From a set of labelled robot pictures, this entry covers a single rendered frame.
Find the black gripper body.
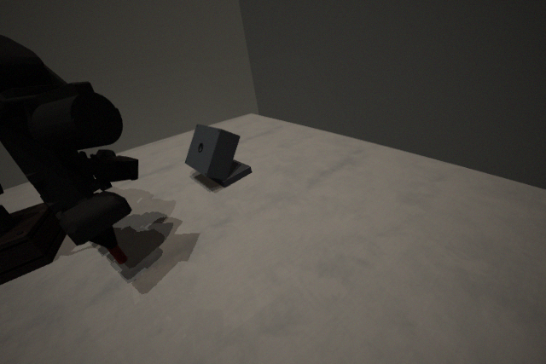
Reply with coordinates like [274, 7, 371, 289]
[19, 151, 132, 246]

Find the dark grey sloped panel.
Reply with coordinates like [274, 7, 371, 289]
[185, 124, 252, 188]

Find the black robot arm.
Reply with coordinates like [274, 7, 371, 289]
[0, 35, 138, 191]

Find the dark red peg with white band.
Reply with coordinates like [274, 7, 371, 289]
[108, 246, 128, 264]

